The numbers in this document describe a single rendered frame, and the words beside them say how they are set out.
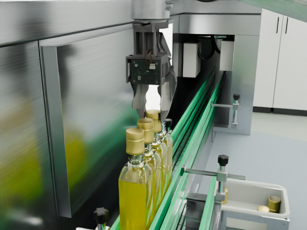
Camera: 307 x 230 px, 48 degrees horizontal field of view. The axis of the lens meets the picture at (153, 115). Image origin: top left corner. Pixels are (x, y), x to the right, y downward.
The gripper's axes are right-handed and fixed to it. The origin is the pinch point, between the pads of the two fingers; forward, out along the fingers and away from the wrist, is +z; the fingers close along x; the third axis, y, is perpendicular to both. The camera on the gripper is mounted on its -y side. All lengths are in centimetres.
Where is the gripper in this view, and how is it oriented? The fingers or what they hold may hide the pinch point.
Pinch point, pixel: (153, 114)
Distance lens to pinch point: 75.2
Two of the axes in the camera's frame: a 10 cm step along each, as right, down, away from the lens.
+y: -2.7, 3.1, -9.1
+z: 0.0, 9.5, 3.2
